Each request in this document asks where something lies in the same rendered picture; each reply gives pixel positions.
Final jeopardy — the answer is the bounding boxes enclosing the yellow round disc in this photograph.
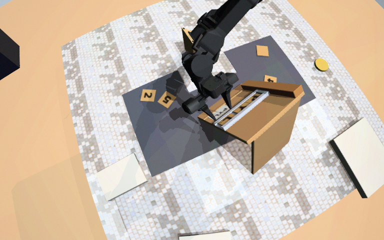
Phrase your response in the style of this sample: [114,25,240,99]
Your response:
[314,58,329,72]

